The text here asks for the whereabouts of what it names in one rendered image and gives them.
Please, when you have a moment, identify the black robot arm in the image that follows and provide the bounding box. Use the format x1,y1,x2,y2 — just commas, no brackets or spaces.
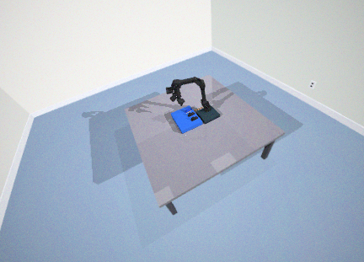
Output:
166,77,211,112

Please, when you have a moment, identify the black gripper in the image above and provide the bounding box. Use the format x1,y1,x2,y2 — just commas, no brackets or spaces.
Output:
172,92,185,106

